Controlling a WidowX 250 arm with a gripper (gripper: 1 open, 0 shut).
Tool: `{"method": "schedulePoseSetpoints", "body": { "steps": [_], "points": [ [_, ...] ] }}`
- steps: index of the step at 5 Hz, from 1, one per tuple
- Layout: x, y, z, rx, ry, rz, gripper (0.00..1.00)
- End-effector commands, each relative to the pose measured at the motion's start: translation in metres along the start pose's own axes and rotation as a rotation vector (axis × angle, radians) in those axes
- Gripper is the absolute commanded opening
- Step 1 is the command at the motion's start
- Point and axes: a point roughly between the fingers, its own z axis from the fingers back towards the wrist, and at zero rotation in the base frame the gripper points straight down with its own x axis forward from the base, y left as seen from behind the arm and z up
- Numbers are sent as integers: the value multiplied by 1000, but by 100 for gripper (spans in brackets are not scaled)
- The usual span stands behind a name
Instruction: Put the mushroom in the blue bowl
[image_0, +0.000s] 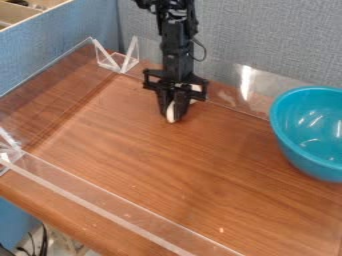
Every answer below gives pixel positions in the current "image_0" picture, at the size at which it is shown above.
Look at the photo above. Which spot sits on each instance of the wooden shelf unit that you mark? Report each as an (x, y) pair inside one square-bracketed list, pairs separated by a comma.
[(17, 11)]

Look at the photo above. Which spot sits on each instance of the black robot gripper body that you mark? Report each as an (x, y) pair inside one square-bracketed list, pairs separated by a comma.
[(176, 72)]

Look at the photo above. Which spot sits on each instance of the clear acrylic left bracket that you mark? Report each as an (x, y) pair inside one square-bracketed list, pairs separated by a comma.
[(9, 150)]

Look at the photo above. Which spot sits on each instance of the clear acrylic back barrier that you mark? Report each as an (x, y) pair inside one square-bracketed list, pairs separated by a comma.
[(240, 87)]

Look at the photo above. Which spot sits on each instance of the white plush mushroom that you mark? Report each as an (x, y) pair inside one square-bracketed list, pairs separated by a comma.
[(169, 112)]

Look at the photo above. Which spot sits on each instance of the blue plastic bowl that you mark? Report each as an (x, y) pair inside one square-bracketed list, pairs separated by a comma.
[(306, 122)]

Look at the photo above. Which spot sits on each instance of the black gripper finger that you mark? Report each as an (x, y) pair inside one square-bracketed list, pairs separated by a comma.
[(164, 101), (181, 103)]

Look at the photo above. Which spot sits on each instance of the clear acrylic corner bracket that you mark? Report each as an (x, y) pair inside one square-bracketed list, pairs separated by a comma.
[(115, 61)]

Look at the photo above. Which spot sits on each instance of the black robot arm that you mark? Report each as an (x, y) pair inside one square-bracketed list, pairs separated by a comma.
[(176, 26)]

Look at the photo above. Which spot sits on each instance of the clear acrylic front barrier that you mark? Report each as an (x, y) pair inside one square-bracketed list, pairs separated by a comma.
[(169, 235)]

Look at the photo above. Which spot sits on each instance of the clear acrylic barrier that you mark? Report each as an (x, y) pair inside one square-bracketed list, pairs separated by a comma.
[(169, 235), (240, 87)]

